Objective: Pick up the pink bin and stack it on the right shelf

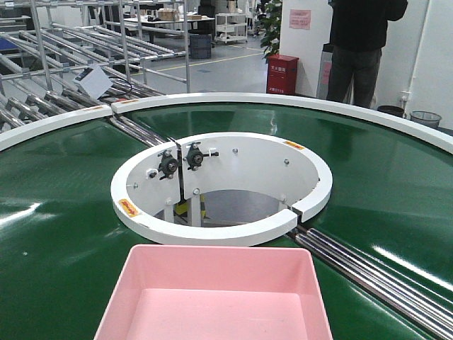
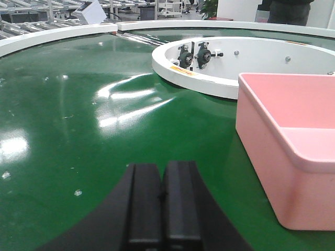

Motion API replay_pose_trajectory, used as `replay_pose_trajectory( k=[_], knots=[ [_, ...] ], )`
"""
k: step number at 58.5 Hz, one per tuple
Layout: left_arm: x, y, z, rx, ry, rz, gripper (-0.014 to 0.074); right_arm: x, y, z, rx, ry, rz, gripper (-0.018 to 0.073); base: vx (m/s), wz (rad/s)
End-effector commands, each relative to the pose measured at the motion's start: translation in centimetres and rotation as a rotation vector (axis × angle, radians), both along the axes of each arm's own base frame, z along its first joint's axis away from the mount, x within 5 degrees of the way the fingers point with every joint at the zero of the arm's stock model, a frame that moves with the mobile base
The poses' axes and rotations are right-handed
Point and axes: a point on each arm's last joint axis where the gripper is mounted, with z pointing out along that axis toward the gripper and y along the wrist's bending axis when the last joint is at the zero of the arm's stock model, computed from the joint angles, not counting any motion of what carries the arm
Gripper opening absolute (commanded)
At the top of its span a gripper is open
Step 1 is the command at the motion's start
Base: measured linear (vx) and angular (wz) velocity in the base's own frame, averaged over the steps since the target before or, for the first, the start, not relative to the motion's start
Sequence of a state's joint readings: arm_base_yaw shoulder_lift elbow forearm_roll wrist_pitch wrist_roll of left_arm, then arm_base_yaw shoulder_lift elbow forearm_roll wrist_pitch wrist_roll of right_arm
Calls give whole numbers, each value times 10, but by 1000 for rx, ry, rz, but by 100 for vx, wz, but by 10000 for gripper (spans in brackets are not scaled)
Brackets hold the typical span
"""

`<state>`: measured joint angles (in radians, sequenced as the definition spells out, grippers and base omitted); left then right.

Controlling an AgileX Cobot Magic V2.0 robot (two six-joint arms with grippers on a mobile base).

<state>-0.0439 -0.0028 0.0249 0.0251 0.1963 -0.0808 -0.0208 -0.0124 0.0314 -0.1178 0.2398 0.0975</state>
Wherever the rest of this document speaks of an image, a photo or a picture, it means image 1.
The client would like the pink plastic bin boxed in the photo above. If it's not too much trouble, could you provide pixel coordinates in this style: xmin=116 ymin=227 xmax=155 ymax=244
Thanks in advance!
xmin=96 ymin=245 xmax=332 ymax=339

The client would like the dark grey crate stack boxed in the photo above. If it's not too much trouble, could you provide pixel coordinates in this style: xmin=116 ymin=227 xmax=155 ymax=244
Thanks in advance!
xmin=189 ymin=34 xmax=212 ymax=60

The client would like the black waste bin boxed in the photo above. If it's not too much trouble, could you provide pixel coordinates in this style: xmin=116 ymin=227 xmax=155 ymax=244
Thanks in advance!
xmin=377 ymin=105 xmax=406 ymax=118

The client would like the red fire extinguisher cabinet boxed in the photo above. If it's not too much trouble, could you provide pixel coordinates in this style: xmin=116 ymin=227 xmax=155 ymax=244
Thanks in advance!
xmin=266 ymin=54 xmax=299 ymax=95

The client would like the white control box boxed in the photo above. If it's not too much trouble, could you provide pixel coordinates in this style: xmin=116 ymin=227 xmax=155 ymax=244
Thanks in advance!
xmin=73 ymin=65 xmax=113 ymax=99

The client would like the green potted plant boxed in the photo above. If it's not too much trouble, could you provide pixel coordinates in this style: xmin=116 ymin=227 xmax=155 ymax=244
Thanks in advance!
xmin=259 ymin=0 xmax=282 ymax=60

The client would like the person in dark clothes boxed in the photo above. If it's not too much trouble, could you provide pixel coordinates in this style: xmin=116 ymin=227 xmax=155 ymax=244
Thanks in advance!
xmin=326 ymin=0 xmax=408 ymax=108

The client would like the mesh waste basket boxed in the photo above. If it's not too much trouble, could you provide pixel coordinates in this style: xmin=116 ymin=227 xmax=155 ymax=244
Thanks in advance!
xmin=410 ymin=110 xmax=442 ymax=129

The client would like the roller rack shelving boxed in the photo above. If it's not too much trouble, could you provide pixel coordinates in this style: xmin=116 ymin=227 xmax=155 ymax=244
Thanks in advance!
xmin=1 ymin=1 xmax=188 ymax=132

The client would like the steel conveyor rollers front right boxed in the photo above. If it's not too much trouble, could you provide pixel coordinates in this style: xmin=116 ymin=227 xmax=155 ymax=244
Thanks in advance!
xmin=288 ymin=226 xmax=452 ymax=339

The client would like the right bearing mount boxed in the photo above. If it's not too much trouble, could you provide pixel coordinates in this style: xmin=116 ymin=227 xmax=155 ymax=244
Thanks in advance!
xmin=185 ymin=142 xmax=204 ymax=171

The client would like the bearing mount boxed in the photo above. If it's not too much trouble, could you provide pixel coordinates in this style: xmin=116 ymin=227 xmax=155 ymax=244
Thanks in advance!
xmin=185 ymin=142 xmax=204 ymax=171
xmin=158 ymin=149 xmax=179 ymax=180

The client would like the left bearing mount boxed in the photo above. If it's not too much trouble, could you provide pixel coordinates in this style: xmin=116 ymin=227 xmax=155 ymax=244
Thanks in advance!
xmin=158 ymin=149 xmax=179 ymax=180

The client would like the white inner conveyor ring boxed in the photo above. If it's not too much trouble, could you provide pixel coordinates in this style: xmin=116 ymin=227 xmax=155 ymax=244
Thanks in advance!
xmin=110 ymin=132 xmax=334 ymax=248

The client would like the white wire shelf cart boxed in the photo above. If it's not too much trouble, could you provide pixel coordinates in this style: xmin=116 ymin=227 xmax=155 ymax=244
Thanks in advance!
xmin=215 ymin=13 xmax=248 ymax=44

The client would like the pink wall notice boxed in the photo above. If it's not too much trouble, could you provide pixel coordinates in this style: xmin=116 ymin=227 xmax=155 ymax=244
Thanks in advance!
xmin=289 ymin=9 xmax=311 ymax=30

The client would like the white outer rail right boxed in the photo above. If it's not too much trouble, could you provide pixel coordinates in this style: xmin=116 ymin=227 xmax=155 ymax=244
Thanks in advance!
xmin=111 ymin=92 xmax=452 ymax=154

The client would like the white rail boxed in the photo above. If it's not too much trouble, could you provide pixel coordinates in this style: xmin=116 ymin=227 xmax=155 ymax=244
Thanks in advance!
xmin=111 ymin=92 xmax=452 ymax=154
xmin=1 ymin=105 xmax=113 ymax=151

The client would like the white outer rail left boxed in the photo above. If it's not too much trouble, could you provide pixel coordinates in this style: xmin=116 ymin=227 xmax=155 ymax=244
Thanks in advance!
xmin=1 ymin=105 xmax=113 ymax=151

